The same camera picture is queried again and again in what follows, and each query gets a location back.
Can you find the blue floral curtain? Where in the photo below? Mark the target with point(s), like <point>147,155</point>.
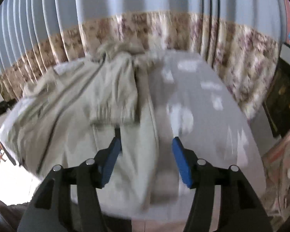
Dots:
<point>239,39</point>

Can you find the grey patterned bed sheet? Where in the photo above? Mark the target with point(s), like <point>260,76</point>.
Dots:
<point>204,115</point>

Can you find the dark framed cabinet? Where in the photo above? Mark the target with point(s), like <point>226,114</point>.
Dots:
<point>277,102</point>

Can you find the beige hooded jacket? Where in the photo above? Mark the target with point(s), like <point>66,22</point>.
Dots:
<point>72,112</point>

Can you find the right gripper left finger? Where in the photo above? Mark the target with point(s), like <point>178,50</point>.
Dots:
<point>49,209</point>

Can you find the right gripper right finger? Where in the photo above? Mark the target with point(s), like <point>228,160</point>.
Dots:
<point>240,208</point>

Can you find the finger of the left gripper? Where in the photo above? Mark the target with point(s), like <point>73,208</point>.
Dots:
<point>6,105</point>

